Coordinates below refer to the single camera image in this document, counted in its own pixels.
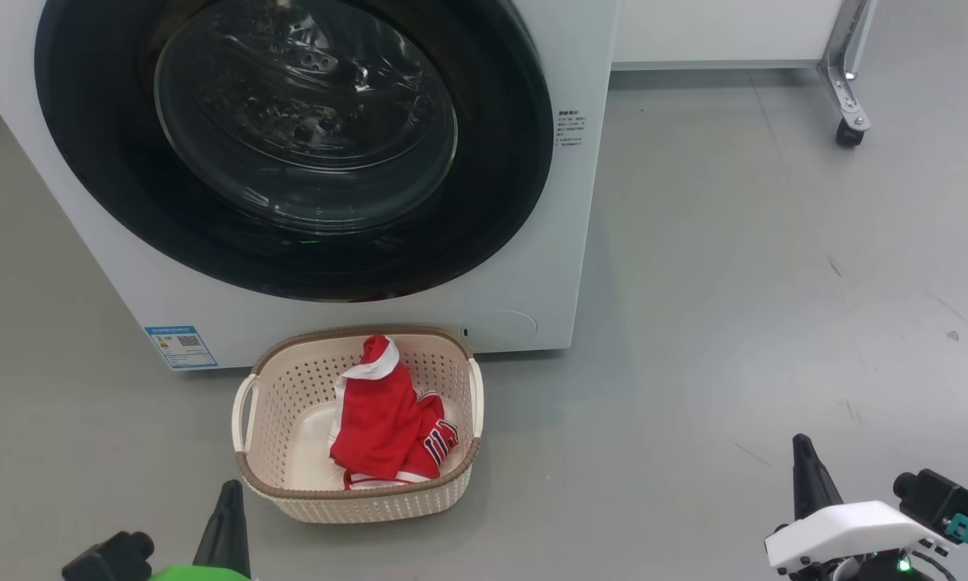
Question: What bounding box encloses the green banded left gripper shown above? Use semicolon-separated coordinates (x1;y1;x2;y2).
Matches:
148;481;253;581

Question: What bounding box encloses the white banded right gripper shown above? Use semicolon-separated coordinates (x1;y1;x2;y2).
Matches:
764;433;933;576

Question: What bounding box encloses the red and white jersey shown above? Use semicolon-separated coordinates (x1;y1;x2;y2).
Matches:
327;334;461;491

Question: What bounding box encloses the round glass washing machine door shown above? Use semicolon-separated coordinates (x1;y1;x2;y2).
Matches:
34;0;555;304

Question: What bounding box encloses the cream perforated laundry basket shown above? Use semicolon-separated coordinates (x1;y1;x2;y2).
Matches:
231;324;485;525

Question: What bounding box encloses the white front-load washing machine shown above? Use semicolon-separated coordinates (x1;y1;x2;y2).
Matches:
0;0;621;373

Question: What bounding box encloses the blue energy label sticker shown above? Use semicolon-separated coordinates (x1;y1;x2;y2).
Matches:
144;324;220;371

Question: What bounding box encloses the metal partition foot with caster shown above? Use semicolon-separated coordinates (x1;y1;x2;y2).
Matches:
815;0;873;149

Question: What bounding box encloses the small printed text label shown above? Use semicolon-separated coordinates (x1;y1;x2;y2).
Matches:
555;108;589;149

